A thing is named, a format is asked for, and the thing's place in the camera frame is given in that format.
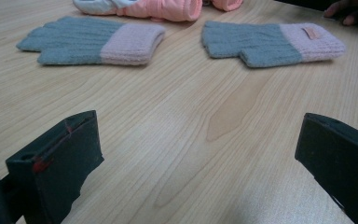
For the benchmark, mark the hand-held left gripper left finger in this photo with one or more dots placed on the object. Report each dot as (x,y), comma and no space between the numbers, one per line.
(62,161)

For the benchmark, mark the labelled grey pink knit glove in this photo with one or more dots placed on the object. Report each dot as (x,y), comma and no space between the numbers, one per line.
(254,42)

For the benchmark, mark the pink glove with print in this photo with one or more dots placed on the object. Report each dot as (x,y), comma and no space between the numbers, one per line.
(227,4)

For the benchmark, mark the pink glove with grey palm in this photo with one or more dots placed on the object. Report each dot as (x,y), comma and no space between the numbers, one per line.
(164,9)

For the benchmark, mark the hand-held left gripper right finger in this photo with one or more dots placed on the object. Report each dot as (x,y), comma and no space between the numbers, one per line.
(345,158)

